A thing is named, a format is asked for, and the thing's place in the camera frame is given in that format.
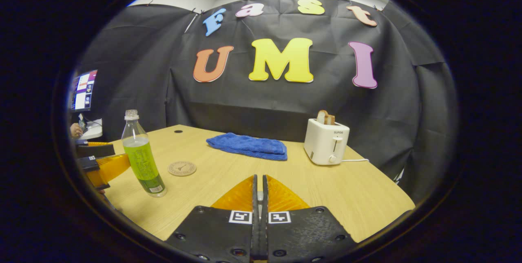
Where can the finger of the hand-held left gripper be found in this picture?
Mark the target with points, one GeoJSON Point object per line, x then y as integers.
{"type": "Point", "coordinates": [112, 167]}
{"type": "Point", "coordinates": [96, 151]}

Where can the clear water bottle green label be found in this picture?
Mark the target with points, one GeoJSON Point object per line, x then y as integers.
{"type": "Point", "coordinates": [142, 161]}

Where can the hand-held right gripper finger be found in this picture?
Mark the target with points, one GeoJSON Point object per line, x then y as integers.
{"type": "Point", "coordinates": [255, 230]}
{"type": "Point", "coordinates": [264, 230]}

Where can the white toaster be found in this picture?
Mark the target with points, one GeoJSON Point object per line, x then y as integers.
{"type": "Point", "coordinates": [324, 144]}

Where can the blue towel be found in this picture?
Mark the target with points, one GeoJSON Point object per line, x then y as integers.
{"type": "Point", "coordinates": [248, 146]}

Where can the bread slice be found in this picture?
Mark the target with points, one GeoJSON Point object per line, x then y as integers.
{"type": "Point", "coordinates": [323, 117]}

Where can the computer monitor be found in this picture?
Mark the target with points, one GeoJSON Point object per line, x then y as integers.
{"type": "Point", "coordinates": [83, 91]}

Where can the round cork coaster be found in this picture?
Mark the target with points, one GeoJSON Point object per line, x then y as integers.
{"type": "Point", "coordinates": [182, 169]}

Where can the white side desk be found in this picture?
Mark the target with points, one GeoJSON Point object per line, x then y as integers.
{"type": "Point", "coordinates": [94, 131]}

